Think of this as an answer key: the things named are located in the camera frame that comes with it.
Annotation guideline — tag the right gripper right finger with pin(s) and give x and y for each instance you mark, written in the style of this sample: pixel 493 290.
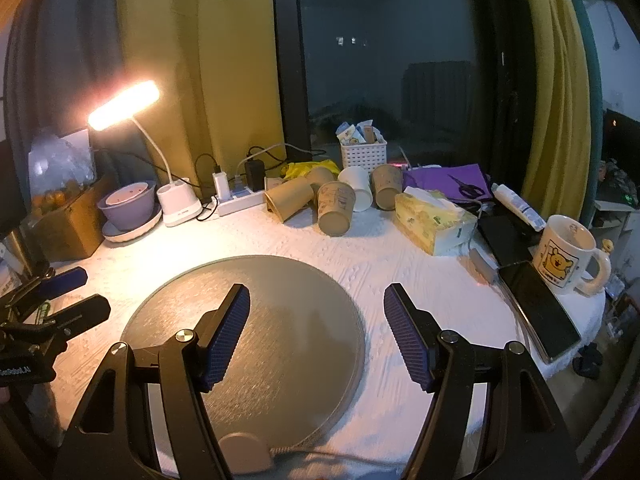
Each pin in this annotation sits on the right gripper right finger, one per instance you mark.
pixel 523 435

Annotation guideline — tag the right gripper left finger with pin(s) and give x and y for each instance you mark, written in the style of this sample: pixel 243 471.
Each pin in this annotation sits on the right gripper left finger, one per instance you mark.
pixel 111 434

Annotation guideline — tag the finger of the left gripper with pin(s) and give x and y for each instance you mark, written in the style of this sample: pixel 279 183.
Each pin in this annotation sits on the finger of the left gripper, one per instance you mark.
pixel 63 282
pixel 82 316

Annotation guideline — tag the printed brown paper cup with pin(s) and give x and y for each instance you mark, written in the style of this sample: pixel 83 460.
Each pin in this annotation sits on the printed brown paper cup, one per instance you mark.
pixel 336 201

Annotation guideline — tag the lying brown paper cup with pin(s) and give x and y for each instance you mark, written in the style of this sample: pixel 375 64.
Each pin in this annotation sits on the lying brown paper cup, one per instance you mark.
pixel 289 197

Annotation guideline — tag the rightmost brown paper cup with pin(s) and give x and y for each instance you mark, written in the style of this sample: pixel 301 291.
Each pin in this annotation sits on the rightmost brown paper cup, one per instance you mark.
pixel 387 183

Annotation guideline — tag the white paper cup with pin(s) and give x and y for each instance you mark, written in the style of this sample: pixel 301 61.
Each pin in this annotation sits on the white paper cup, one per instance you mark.
pixel 358 179

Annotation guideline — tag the cardboard box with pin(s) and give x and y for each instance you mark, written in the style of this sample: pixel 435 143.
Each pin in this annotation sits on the cardboard box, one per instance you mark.
pixel 74 231

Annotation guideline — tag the white plate under bowl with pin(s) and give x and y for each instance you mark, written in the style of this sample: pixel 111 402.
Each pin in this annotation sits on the white plate under bowl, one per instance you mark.
pixel 116 236

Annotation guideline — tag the small beige round disc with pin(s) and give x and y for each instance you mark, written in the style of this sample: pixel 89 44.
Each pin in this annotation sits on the small beige round disc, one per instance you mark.
pixel 245 453

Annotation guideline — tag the purple bowl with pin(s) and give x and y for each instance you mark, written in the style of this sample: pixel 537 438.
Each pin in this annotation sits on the purple bowl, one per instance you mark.
pixel 132 214

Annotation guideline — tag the pink inner bowl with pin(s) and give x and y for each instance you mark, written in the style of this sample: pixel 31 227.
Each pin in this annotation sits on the pink inner bowl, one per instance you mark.
pixel 125 194

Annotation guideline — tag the black smartphone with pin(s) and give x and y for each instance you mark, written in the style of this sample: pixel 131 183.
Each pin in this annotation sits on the black smartphone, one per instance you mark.
pixel 544 317

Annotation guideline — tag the clear plastic bag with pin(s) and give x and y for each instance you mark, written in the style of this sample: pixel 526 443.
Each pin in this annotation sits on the clear plastic bag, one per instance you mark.
pixel 55 161

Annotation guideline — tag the white desk lamp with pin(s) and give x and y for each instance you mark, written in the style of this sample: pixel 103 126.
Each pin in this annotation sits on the white desk lamp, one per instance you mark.
pixel 177 198

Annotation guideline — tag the round grey placemat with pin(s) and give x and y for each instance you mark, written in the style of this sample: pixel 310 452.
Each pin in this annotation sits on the round grey placemat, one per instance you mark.
pixel 299 361

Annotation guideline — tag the white tablecloth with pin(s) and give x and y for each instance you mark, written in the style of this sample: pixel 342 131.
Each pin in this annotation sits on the white tablecloth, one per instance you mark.
pixel 379 430

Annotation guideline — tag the white usb charger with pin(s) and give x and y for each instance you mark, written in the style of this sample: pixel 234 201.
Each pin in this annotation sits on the white usb charger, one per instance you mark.
pixel 221 184

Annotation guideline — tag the white bear mug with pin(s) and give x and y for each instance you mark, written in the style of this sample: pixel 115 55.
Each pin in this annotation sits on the white bear mug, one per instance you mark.
pixel 568 258

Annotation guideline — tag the white power strip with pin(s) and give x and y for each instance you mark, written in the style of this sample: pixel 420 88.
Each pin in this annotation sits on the white power strip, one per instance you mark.
pixel 239 201

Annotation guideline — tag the black power adapter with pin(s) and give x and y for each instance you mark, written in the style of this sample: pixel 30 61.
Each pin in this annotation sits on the black power adapter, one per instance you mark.
pixel 255 173

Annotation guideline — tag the white cream tube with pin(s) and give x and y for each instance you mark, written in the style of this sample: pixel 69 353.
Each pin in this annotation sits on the white cream tube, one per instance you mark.
pixel 518 206

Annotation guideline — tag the yellow tissue pack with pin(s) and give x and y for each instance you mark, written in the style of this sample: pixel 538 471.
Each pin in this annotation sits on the yellow tissue pack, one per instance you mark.
pixel 431 221

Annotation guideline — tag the yellow plastic bag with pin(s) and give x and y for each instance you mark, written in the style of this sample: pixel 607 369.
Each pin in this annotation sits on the yellow plastic bag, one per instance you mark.
pixel 292 170

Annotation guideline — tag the black scissors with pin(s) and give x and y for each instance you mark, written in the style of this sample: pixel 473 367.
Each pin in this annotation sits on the black scissors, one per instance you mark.
pixel 468 190

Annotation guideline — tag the purple cloth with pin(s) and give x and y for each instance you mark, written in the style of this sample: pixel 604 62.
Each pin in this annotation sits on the purple cloth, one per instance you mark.
pixel 436 179

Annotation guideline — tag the yellow curtain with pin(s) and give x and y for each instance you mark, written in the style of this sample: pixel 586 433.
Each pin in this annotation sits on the yellow curtain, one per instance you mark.
pixel 502 83

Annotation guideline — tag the white plastic basket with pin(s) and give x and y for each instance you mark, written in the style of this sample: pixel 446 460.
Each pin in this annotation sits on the white plastic basket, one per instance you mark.
pixel 365 155

